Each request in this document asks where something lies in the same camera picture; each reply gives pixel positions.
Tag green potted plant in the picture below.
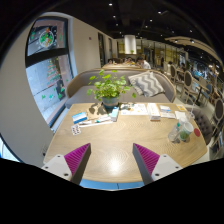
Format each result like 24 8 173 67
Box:
87 69 132 108

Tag grey tufted chair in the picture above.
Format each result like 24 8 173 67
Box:
188 108 213 144

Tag white paper menu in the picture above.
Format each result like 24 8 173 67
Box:
120 103 148 115

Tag white cup green contents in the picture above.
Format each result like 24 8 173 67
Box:
179 122 194 141

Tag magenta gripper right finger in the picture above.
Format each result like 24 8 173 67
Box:
133 143 182 185

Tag dark framed window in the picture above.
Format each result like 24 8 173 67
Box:
25 16 73 126

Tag blue white tube box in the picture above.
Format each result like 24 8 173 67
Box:
110 107 119 122

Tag clear plastic water bottle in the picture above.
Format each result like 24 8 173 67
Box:
168 123 180 142

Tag white paper sheet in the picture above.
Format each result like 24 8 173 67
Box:
79 116 113 127

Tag blue white card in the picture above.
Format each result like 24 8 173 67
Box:
159 105 171 112

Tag person in white shirt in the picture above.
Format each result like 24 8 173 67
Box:
137 56 151 69

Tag grey curved sofa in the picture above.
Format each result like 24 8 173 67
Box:
66 69 176 108

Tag white pendant lamp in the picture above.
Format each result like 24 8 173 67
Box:
124 35 136 54

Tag wooden dining chair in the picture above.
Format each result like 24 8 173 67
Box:
181 71 198 102

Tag white leaflet stand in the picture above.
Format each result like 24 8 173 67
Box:
147 103 161 121

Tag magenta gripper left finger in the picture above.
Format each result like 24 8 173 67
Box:
42 143 91 185

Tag red round coaster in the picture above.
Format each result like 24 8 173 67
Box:
194 128 201 137

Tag grey chevron cushion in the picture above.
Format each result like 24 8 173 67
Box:
129 71 165 97

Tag yellow small card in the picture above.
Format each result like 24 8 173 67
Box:
176 104 187 111

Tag blister pill pack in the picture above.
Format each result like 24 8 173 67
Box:
71 124 81 135

